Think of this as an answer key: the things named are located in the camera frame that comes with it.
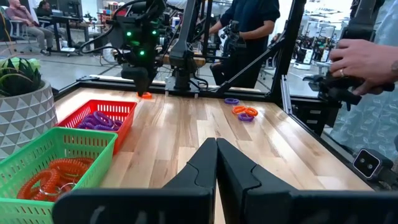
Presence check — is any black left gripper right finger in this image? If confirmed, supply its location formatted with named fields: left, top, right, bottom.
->
left=217, top=138, right=298, bottom=224

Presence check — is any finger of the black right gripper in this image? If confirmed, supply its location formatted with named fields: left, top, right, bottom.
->
left=136, top=81, right=152, bottom=96

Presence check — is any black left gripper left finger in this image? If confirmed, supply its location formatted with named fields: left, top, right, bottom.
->
left=161, top=138, right=218, bottom=190

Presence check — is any purple rings pile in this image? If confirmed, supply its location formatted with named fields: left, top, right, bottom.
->
left=92, top=110, right=115, bottom=128

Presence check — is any red plastic basket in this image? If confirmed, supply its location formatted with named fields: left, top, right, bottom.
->
left=55, top=99, right=138, bottom=156

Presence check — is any green plastic basket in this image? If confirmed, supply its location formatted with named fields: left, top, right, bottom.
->
left=0, top=126, right=119, bottom=224

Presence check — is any silver aluminium extrusion piece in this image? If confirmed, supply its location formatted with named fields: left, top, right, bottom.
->
left=280, top=74, right=294, bottom=115

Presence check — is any person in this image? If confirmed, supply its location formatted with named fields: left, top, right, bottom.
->
left=323, top=0, right=398, bottom=164
left=36, top=0, right=53, bottom=18
left=207, top=0, right=281, bottom=90
left=5, top=0, right=56, bottom=57

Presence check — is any white geometric plant pot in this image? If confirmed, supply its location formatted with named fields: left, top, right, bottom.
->
left=0, top=79, right=58, bottom=162

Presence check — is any green potted plant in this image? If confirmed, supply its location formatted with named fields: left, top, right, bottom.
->
left=0, top=57, right=43, bottom=98

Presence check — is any person's hand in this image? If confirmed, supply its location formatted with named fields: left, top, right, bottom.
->
left=328, top=38, right=398, bottom=96

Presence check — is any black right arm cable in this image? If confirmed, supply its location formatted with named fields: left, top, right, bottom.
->
left=79, top=0, right=137, bottom=55

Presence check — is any black table-level camera box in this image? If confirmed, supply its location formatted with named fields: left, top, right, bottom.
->
left=352, top=148, right=396, bottom=187

